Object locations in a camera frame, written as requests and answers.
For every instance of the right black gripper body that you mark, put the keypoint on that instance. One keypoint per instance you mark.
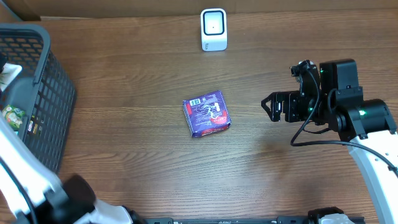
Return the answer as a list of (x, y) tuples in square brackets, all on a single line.
[(301, 106)]

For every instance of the purple Carefree pad pack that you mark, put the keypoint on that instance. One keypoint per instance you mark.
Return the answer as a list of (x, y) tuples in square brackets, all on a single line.
[(206, 114)]

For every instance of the green yellow snack packet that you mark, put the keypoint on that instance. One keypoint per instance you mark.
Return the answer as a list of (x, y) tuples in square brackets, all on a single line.
[(13, 116)]

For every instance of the white bamboo print tube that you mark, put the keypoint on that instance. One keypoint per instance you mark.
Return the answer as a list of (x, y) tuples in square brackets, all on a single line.
[(8, 74)]

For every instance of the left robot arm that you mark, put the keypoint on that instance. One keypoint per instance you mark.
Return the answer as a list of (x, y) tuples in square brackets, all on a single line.
[(35, 194)]

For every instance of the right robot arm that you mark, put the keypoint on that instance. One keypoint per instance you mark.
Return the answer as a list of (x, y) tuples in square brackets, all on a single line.
[(330, 105)]

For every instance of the white barcode scanner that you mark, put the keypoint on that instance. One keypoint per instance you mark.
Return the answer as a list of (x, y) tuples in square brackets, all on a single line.
[(214, 33)]

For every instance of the grey plastic basket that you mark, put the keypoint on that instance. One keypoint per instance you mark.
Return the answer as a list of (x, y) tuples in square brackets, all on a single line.
[(43, 90)]

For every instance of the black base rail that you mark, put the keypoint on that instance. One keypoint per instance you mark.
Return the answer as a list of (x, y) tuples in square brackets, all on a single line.
[(320, 215)]

